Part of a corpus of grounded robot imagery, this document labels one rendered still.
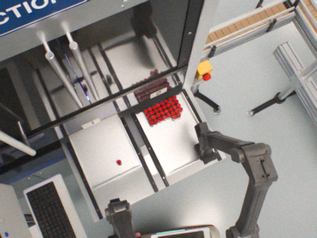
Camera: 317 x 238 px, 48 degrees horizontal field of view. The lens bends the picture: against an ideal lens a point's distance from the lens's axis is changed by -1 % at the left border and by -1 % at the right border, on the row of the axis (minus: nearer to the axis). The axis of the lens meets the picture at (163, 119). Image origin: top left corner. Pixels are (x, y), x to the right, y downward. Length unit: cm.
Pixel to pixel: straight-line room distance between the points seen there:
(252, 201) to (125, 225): 41
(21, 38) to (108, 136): 98
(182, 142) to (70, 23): 102
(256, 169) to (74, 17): 66
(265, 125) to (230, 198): 62
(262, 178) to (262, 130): 172
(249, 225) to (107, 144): 81
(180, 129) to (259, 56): 140
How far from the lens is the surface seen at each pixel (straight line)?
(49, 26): 89
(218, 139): 135
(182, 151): 176
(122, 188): 174
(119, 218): 121
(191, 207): 263
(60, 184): 186
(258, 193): 116
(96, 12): 91
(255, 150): 113
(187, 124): 179
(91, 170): 176
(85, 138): 179
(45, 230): 185
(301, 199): 283
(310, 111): 246
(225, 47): 194
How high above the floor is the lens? 261
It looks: 75 degrees down
